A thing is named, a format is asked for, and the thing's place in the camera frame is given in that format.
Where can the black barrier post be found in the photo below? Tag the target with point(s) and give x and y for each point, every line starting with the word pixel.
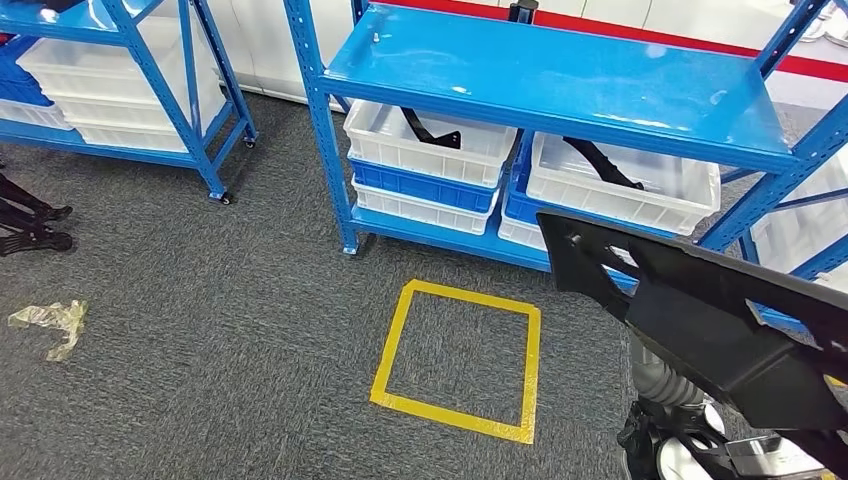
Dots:
pixel 523 10

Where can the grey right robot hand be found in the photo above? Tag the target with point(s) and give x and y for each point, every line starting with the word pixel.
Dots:
pixel 652 381

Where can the white plastic crate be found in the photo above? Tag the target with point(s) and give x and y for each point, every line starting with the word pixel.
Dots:
pixel 629 205
pixel 520 235
pixel 126 138
pixel 99 73
pixel 424 212
pixel 112 114
pixel 411 159
pixel 808 225
pixel 33 116

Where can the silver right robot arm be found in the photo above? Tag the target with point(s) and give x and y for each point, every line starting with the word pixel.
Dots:
pixel 676 457

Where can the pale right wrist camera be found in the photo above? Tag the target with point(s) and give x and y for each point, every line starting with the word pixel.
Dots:
pixel 772 454

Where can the red barrier belt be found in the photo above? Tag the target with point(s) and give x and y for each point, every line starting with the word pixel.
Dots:
pixel 662 36

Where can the crumpled clear plastic wrap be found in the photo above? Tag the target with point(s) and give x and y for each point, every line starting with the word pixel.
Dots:
pixel 53 318

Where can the white car body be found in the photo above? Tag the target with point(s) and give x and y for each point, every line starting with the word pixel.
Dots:
pixel 278 40

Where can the yellow tape square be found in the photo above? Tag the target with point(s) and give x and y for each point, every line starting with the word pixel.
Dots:
pixel 457 420

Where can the black curved trim part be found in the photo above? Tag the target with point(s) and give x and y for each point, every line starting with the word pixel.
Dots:
pixel 599 162
pixel 430 138

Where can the black plastic plate part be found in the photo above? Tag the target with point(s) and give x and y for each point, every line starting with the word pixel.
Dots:
pixel 715 331

